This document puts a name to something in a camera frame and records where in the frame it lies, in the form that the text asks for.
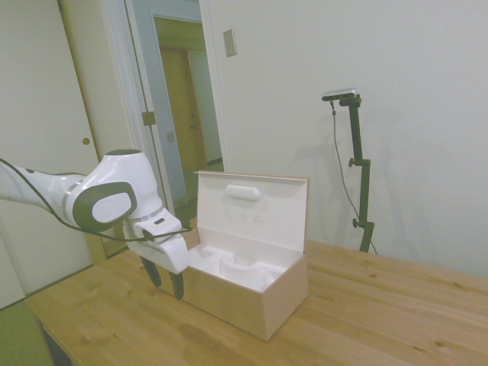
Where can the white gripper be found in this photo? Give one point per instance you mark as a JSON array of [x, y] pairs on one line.
[[167, 253]]

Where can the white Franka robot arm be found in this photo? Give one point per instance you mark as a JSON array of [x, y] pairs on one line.
[[114, 179]]

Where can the white foam box insert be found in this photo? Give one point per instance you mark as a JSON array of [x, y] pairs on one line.
[[244, 272]]

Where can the beige cardboard box with lid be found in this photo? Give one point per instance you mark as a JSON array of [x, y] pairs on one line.
[[244, 305]]

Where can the white oval foam pad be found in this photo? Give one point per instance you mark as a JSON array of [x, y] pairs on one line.
[[243, 192]]

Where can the metal door latch plate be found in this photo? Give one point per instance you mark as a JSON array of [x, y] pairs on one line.
[[171, 136]]

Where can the green upholstered seat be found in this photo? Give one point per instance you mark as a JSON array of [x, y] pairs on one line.
[[21, 335]]

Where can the round brass door knob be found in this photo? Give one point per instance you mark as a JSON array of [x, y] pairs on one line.
[[86, 141]]

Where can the brass door hinge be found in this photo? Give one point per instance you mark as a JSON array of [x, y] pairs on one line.
[[148, 118]]

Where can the white open room door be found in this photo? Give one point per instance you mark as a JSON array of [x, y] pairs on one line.
[[152, 114]]

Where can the brown wooden hallway door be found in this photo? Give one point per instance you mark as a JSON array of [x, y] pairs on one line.
[[183, 114]]

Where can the white closet door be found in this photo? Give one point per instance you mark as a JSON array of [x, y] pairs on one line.
[[42, 95]]

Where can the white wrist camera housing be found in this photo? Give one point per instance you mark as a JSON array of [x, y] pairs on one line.
[[160, 228]]

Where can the black camera stand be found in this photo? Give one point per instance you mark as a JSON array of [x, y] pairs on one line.
[[362, 183]]

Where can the beige wall switch plate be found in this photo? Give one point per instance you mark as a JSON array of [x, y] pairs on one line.
[[230, 42]]

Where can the silver exterior camera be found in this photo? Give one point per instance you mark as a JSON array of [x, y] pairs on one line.
[[340, 94]]

